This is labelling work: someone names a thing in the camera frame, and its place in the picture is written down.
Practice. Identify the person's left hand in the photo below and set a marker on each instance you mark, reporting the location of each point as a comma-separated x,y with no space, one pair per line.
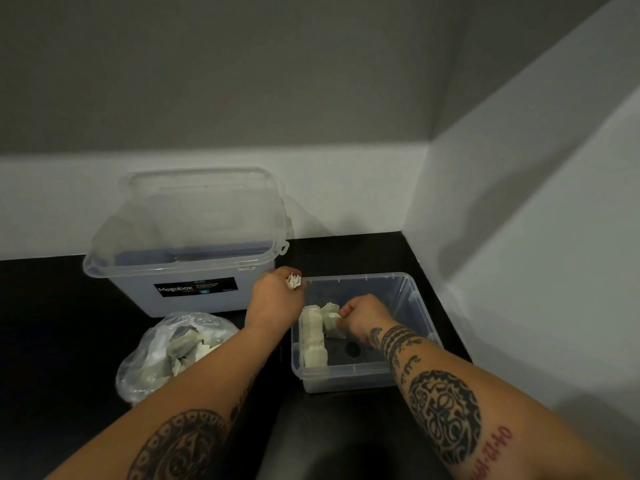
272,304

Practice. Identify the person's right hand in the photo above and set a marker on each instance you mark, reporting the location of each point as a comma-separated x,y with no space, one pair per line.
367,317

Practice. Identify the rows of white tea bags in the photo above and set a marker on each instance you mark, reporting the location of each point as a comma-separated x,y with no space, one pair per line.
312,339

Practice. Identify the small clear plastic bin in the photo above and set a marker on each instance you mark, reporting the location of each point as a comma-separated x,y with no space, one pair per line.
350,382

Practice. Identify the person's right forearm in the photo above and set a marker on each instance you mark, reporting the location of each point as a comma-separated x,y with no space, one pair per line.
475,414

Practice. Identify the person's left forearm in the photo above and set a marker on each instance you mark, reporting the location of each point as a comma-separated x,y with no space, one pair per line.
175,419

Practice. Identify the clear storage box lid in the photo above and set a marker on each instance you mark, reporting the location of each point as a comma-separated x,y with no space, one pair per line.
200,214

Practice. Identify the large clear storage box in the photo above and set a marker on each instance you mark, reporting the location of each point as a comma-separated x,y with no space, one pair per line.
125,294

